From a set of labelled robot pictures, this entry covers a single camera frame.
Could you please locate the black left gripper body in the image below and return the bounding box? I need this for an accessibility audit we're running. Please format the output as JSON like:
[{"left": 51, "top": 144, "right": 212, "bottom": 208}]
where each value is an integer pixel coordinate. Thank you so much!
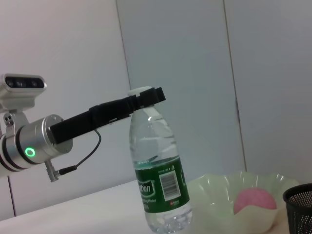
[{"left": 50, "top": 99, "right": 120, "bottom": 145}]

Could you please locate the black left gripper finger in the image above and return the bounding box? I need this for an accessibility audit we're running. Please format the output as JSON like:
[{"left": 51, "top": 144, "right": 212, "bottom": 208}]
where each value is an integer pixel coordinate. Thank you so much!
[
  {"left": 156, "top": 87, "right": 167, "bottom": 103},
  {"left": 116, "top": 88, "right": 160, "bottom": 120}
]

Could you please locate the clear green-label water bottle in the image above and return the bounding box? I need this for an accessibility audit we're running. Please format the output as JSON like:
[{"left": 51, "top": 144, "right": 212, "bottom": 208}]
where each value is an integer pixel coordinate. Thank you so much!
[{"left": 127, "top": 86, "right": 193, "bottom": 234}]

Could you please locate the pink peach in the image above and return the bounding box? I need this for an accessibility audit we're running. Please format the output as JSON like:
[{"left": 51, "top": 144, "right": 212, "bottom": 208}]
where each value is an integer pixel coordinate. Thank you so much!
[{"left": 234, "top": 187, "right": 278, "bottom": 215}]

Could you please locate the pale green wavy fruit plate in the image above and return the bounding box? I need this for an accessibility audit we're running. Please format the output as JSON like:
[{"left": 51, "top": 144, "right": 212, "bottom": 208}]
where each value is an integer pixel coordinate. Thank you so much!
[{"left": 186, "top": 171, "right": 302, "bottom": 234}]

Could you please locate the black mesh pen holder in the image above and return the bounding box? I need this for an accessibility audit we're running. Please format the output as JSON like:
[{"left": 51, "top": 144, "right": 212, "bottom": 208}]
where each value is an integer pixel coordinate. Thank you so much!
[{"left": 282, "top": 184, "right": 312, "bottom": 234}]

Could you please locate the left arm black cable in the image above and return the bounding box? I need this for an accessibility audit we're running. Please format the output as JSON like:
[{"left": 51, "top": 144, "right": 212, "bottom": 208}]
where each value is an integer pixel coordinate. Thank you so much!
[{"left": 45, "top": 129, "right": 102, "bottom": 183}]

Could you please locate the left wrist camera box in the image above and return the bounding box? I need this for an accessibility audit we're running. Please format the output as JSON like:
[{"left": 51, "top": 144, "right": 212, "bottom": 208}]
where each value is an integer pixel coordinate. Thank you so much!
[{"left": 0, "top": 74, "right": 47, "bottom": 115}]

